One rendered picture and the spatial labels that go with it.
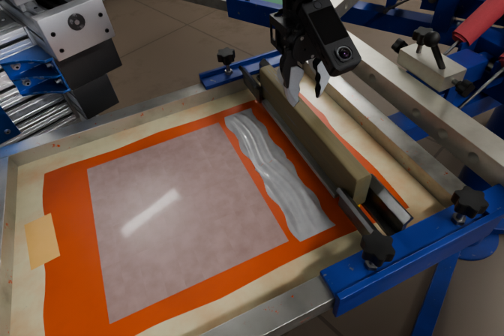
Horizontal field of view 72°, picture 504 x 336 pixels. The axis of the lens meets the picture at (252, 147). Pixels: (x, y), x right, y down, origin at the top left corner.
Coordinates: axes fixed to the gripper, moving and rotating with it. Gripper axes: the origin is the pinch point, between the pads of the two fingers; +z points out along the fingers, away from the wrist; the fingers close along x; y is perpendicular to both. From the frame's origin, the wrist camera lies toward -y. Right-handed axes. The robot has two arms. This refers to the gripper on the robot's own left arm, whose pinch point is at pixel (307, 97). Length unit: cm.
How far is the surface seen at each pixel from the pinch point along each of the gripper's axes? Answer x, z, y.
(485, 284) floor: -73, 109, -24
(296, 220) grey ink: 10.2, 13.0, -14.2
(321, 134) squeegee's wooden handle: 1.0, 3.2, -6.5
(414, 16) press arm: -62, 16, 37
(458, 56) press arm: -39.1, 5.1, 1.5
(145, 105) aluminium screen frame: 27.1, 10.2, 27.7
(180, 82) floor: -2, 109, 181
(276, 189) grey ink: 10.2, 12.9, -6.7
